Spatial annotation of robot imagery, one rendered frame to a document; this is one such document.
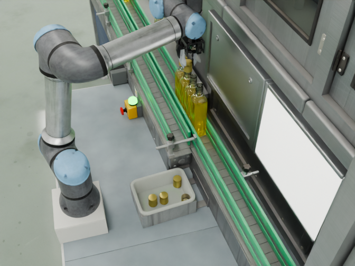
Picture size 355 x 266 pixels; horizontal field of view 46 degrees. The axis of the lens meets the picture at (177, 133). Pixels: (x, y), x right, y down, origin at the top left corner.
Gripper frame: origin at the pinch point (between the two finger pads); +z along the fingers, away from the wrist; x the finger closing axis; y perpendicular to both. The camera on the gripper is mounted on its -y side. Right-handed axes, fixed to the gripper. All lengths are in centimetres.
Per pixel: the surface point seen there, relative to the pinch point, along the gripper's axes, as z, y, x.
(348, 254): -49, 109, -21
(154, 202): 37, 34, -27
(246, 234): 23, 66, -4
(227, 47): -9.9, 8.4, 12.6
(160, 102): 28.5, -12.2, -8.1
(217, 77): 9.5, 1.9, 12.6
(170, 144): 19.7, 21.9, -15.3
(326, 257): -48, 108, -23
